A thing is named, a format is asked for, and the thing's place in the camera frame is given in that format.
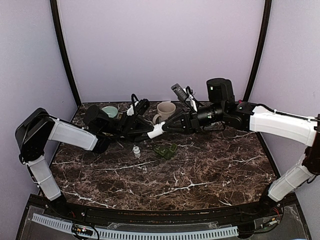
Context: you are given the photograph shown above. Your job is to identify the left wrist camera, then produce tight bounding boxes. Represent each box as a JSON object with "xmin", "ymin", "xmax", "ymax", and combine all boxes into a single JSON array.
[{"xmin": 126, "ymin": 98, "xmax": 150, "ymax": 116}]

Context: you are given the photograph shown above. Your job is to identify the black front rail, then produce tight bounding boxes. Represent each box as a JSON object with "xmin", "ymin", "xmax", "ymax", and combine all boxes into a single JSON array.
[{"xmin": 46, "ymin": 199, "xmax": 296, "ymax": 227}]

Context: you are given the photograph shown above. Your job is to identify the white pill bottle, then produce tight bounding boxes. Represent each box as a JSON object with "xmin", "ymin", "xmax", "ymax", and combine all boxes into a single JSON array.
[
  {"xmin": 132, "ymin": 146, "xmax": 141, "ymax": 158},
  {"xmin": 147, "ymin": 121, "xmax": 166, "ymax": 139}
]

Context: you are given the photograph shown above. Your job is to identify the green weekly pill organizer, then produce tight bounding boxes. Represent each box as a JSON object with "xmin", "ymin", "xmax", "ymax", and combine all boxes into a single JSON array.
[{"xmin": 153, "ymin": 143, "xmax": 178, "ymax": 160}]

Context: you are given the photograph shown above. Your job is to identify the teal bowl on plate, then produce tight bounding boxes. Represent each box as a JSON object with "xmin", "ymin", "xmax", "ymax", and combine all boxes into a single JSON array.
[{"xmin": 101, "ymin": 106, "xmax": 119, "ymax": 119}]

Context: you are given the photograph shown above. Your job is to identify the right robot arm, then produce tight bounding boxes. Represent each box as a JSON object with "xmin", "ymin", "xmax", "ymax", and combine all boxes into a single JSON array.
[{"xmin": 161, "ymin": 78, "xmax": 320, "ymax": 217}]

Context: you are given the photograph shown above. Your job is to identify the left black frame post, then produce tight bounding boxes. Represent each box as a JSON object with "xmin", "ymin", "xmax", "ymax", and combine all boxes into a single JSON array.
[{"xmin": 49, "ymin": 0, "xmax": 82, "ymax": 108}]

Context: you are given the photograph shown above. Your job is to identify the right black frame post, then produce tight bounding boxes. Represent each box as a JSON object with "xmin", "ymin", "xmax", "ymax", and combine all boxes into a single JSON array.
[{"xmin": 242, "ymin": 0, "xmax": 272, "ymax": 102}]

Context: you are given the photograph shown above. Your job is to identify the black frame post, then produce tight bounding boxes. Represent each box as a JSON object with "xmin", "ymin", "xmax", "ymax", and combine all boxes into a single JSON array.
[
  {"xmin": 242, "ymin": 0, "xmax": 272, "ymax": 102},
  {"xmin": 49, "ymin": 0, "xmax": 82, "ymax": 108}
]

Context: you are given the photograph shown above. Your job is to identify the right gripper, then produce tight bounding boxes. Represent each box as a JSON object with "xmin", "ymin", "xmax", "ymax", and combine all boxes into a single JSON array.
[{"xmin": 162, "ymin": 102, "xmax": 226, "ymax": 134}]

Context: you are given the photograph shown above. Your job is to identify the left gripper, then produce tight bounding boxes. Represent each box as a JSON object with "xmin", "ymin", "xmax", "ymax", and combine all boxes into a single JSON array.
[{"xmin": 100, "ymin": 112, "xmax": 158, "ymax": 143}]

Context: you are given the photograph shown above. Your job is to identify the white slotted cable duct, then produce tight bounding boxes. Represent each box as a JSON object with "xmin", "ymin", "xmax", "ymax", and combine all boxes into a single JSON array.
[{"xmin": 31, "ymin": 213, "xmax": 239, "ymax": 240}]

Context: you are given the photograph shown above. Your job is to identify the cream ceramic mug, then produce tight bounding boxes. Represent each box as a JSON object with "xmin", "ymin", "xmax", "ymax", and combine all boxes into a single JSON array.
[{"xmin": 152, "ymin": 101, "xmax": 176, "ymax": 125}]

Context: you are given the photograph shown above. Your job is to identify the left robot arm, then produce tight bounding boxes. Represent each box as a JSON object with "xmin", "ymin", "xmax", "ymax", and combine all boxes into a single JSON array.
[{"xmin": 15, "ymin": 98, "xmax": 153, "ymax": 218}]

